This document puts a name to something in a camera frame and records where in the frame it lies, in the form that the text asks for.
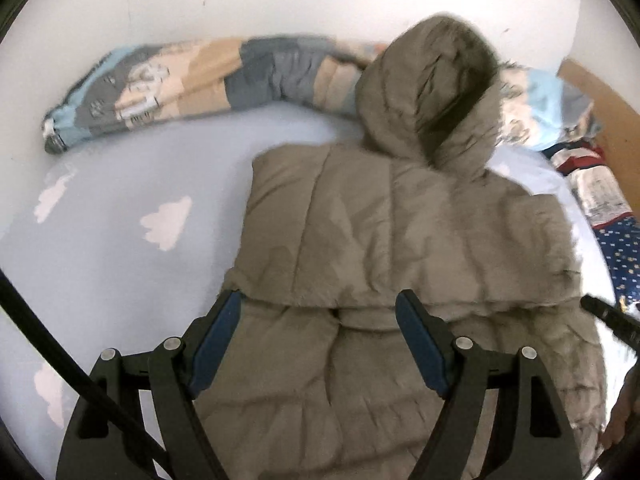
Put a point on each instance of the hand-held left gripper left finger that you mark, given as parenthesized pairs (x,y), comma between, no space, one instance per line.
(217,332)

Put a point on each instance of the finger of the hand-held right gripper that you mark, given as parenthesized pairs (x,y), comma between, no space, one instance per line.
(612,317)

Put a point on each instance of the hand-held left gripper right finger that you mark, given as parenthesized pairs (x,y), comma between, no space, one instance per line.
(422,342)

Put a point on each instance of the olive hooded puffer jacket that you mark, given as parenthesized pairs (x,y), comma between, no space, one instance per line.
(380,220)

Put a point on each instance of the person's right hand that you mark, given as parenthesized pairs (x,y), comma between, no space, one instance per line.
(622,410)

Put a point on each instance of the red white blue patterned quilt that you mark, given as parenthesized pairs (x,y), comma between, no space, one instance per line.
(607,210)

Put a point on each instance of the light blue cloud bed sheet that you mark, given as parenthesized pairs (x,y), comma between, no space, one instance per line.
(125,170)

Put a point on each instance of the rolled patterned blanket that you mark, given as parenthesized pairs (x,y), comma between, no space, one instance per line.
(200,75)

